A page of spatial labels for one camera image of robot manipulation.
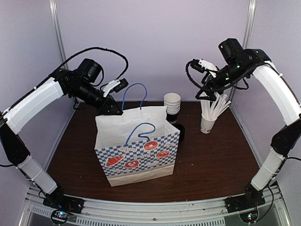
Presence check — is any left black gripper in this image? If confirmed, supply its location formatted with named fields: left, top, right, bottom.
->
left=71, top=81, right=123, bottom=115

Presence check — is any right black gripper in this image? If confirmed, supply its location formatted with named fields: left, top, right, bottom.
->
left=197, top=60, right=249, bottom=101

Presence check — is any stack of paper cups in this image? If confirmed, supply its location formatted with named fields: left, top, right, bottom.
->
left=164, top=93, right=181, bottom=124

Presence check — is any blue checkered paper bag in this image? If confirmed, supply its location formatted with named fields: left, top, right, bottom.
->
left=94, top=82, right=181, bottom=187

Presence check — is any stack of black lids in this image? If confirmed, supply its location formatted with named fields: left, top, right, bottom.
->
left=175, top=123, right=185, bottom=143

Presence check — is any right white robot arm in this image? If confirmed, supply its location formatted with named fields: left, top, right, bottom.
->
left=187, top=38, right=301, bottom=208

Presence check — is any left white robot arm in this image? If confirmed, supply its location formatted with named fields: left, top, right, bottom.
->
left=0, top=59, right=127, bottom=209

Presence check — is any bundle of white straws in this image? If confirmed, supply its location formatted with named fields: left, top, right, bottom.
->
left=200, top=94, right=231, bottom=121

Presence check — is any white cup holding straws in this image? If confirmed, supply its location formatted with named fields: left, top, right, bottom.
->
left=200, top=113, right=217, bottom=134

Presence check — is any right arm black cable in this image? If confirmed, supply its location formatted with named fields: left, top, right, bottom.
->
left=185, top=58, right=250, bottom=95

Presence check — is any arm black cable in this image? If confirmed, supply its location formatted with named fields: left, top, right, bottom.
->
left=0, top=47, right=129, bottom=168
left=185, top=58, right=250, bottom=95

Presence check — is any right aluminium post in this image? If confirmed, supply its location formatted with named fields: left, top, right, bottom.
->
left=229, top=0, right=257, bottom=102

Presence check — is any aluminium post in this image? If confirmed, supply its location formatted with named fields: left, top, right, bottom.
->
left=229, top=0, right=257, bottom=102
left=49, top=0, right=66, bottom=63

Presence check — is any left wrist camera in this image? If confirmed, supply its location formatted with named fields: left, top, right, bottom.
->
left=101, top=79, right=128, bottom=97

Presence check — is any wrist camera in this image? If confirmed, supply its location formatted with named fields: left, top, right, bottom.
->
left=101, top=79, right=128, bottom=97
left=190, top=59, right=218, bottom=78

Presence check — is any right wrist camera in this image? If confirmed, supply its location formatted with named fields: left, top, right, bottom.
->
left=190, top=59, right=218, bottom=78

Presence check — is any left aluminium post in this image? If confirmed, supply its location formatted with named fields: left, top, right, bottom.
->
left=49, top=0, right=66, bottom=63

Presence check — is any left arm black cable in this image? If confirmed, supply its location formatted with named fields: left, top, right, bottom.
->
left=0, top=47, right=129, bottom=168

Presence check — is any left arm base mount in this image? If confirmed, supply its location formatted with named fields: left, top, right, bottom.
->
left=43, top=187, right=85, bottom=214

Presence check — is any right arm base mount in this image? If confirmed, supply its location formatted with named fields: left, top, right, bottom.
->
left=224, top=185, right=266, bottom=213

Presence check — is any aluminium front rail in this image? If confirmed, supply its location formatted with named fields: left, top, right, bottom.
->
left=19, top=181, right=288, bottom=226

